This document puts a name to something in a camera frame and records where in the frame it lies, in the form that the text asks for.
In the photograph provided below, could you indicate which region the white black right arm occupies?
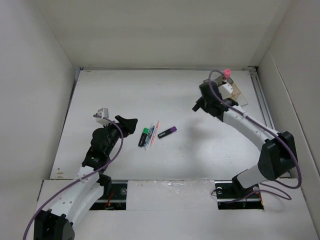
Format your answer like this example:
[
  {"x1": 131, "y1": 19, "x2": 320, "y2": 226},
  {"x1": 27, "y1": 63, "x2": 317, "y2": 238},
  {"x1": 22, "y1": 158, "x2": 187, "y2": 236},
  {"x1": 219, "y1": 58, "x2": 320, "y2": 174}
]
[{"x1": 193, "y1": 81, "x2": 302, "y2": 201}]

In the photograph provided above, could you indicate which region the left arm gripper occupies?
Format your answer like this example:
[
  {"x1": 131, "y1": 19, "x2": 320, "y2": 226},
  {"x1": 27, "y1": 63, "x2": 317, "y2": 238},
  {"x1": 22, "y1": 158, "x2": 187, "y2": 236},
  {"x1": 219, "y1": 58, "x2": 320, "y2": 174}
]
[{"x1": 102, "y1": 116, "x2": 136, "y2": 155}]

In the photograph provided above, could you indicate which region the pink red pen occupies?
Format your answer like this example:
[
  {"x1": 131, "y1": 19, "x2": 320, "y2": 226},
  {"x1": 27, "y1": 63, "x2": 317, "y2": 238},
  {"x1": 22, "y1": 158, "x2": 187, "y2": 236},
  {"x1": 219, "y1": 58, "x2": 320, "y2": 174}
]
[{"x1": 150, "y1": 120, "x2": 160, "y2": 146}]

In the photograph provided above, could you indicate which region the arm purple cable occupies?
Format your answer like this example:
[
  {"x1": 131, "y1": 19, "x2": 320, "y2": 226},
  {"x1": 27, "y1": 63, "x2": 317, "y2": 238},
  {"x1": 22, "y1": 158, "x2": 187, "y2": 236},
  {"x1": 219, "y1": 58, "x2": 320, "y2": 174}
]
[
  {"x1": 22, "y1": 114, "x2": 124, "y2": 240},
  {"x1": 208, "y1": 69, "x2": 302, "y2": 203}
]

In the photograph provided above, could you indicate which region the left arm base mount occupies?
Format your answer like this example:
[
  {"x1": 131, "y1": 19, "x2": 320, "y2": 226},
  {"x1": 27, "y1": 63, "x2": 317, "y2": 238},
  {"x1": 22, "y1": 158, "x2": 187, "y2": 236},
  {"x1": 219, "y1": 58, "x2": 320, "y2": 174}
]
[{"x1": 89, "y1": 181, "x2": 128, "y2": 211}]

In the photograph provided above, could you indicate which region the pink capped crayon bottle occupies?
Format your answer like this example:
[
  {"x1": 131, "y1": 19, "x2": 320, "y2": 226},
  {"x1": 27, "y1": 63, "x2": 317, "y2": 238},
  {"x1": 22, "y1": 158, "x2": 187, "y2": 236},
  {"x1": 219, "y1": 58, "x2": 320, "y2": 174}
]
[{"x1": 222, "y1": 69, "x2": 232, "y2": 83}]

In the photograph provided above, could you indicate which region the purple cap highlighter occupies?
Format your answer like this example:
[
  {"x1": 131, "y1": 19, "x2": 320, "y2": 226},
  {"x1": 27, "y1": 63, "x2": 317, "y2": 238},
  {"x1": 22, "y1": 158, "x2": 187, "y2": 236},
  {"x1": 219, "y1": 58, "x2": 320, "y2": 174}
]
[{"x1": 157, "y1": 126, "x2": 177, "y2": 139}]

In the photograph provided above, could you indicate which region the green cap highlighter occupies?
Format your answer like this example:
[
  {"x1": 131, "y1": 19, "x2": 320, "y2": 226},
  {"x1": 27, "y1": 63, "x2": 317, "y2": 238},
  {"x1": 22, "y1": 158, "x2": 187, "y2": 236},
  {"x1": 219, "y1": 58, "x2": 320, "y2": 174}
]
[{"x1": 138, "y1": 127, "x2": 149, "y2": 148}]

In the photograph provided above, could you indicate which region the clear blue pen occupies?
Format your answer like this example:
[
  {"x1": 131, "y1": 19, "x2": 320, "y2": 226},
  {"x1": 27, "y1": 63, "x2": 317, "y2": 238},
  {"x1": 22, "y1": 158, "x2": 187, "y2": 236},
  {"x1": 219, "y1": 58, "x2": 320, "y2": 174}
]
[{"x1": 144, "y1": 122, "x2": 154, "y2": 150}]

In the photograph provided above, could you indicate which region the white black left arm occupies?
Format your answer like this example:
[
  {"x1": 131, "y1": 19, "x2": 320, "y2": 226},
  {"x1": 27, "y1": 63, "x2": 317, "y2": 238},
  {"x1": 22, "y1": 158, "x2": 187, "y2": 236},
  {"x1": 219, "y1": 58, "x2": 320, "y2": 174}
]
[{"x1": 32, "y1": 113, "x2": 138, "y2": 240}]

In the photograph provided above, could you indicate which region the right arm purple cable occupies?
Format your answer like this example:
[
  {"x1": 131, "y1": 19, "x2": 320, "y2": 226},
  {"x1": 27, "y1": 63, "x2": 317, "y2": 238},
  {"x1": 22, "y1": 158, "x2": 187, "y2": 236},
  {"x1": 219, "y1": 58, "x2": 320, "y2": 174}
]
[{"x1": 208, "y1": 69, "x2": 302, "y2": 203}]

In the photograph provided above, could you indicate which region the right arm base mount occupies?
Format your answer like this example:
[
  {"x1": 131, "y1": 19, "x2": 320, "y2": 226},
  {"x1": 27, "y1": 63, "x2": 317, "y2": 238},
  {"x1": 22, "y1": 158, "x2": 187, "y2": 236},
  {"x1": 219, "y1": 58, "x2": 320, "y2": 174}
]
[{"x1": 211, "y1": 180, "x2": 264, "y2": 210}]

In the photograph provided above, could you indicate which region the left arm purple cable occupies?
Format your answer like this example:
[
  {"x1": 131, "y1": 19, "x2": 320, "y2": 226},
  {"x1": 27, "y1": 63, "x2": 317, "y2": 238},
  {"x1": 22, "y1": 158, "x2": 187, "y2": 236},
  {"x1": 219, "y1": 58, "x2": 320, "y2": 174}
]
[{"x1": 22, "y1": 114, "x2": 124, "y2": 240}]

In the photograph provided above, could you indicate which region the clear acrylic desk organizer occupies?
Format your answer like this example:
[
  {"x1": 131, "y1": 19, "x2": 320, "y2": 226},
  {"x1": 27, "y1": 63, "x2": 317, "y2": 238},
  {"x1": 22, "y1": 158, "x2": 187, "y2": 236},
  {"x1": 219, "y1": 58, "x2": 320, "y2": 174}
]
[{"x1": 211, "y1": 76, "x2": 248, "y2": 107}]

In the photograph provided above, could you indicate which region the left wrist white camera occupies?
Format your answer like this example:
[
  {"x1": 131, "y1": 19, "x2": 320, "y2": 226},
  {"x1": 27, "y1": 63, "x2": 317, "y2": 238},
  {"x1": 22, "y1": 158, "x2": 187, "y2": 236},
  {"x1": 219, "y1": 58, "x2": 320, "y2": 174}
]
[{"x1": 95, "y1": 108, "x2": 109, "y2": 126}]

